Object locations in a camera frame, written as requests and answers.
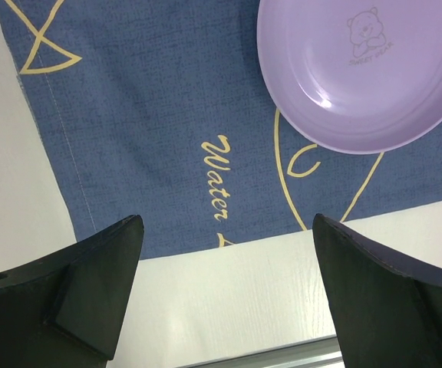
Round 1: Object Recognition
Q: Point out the purple plastic plate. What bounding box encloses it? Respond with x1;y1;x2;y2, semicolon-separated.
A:
257;1;442;154

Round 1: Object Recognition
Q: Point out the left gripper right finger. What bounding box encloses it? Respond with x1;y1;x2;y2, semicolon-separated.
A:
312;214;442;367

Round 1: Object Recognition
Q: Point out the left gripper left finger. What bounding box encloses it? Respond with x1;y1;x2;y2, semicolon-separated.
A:
0;215;143;368

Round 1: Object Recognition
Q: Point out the blue cloth placemat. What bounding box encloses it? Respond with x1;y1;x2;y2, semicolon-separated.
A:
0;1;442;258

